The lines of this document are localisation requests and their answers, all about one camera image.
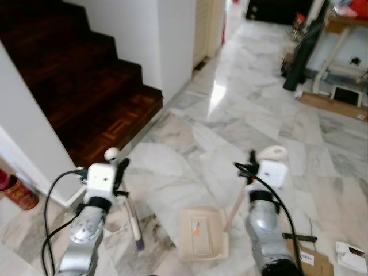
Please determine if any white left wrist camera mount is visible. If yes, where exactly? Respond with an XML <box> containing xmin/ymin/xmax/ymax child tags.
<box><xmin>86</xmin><ymin>163</ymin><xmax>118</xmax><ymax>200</ymax></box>

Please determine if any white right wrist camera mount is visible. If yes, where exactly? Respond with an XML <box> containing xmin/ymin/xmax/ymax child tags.
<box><xmin>256</xmin><ymin>159</ymin><xmax>288</xmax><ymax>192</ymax></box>

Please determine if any cream plastic dustpan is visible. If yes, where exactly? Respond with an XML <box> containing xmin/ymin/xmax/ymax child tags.
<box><xmin>178</xmin><ymin>145</ymin><xmax>289</xmax><ymax>261</ymax></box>

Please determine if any white folding table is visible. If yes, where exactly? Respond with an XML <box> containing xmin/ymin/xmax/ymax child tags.
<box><xmin>305</xmin><ymin>13</ymin><xmax>368</xmax><ymax>88</ymax></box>

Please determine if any black low cabinet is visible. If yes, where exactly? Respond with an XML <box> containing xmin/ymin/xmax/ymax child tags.
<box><xmin>246</xmin><ymin>0</ymin><xmax>315</xmax><ymax>25</ymax></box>

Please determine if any red patterned tin can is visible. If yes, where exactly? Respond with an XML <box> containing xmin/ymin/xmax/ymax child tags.
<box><xmin>0</xmin><ymin>169</ymin><xmax>40</xmax><ymax>211</ymax></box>

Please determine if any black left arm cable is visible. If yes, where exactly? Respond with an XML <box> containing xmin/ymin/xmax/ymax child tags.
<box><xmin>40</xmin><ymin>168</ymin><xmax>88</xmax><ymax>276</ymax></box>

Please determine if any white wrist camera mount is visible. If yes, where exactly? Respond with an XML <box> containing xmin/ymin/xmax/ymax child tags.
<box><xmin>256</xmin><ymin>159</ymin><xmax>288</xmax><ymax>192</ymax></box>
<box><xmin>86</xmin><ymin>163</ymin><xmax>118</xmax><ymax>200</ymax></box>

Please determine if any white framed dark screen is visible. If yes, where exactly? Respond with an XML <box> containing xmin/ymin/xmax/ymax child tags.
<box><xmin>331</xmin><ymin>85</ymin><xmax>363</xmax><ymax>108</ymax></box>

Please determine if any flat cardboard sheet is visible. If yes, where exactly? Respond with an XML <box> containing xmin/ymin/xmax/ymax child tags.
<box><xmin>298</xmin><ymin>90</ymin><xmax>368</xmax><ymax>123</ymax></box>

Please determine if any open cardboard box with label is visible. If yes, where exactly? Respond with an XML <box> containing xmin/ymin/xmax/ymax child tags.
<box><xmin>283</xmin><ymin>232</ymin><xmax>335</xmax><ymax>276</ymax></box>

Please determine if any red bag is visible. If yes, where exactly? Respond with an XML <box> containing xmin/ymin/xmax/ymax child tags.
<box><xmin>333</xmin><ymin>0</ymin><xmax>368</xmax><ymax>21</ymax></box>

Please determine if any cream louvred door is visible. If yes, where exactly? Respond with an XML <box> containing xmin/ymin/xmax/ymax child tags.
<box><xmin>192</xmin><ymin>0</ymin><xmax>225</xmax><ymax>71</ymax></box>

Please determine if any cream broom with purple bristles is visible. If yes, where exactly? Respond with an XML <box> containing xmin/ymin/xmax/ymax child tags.
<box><xmin>105</xmin><ymin>147</ymin><xmax>145</xmax><ymax>252</ymax></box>

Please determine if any tall black bag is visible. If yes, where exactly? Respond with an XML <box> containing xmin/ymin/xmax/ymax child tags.
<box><xmin>282</xmin><ymin>0</ymin><xmax>332</xmax><ymax>92</ymax></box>

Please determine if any dark wooden staircase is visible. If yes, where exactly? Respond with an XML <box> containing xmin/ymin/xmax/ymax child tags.
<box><xmin>0</xmin><ymin>0</ymin><xmax>165</xmax><ymax>168</ymax></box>

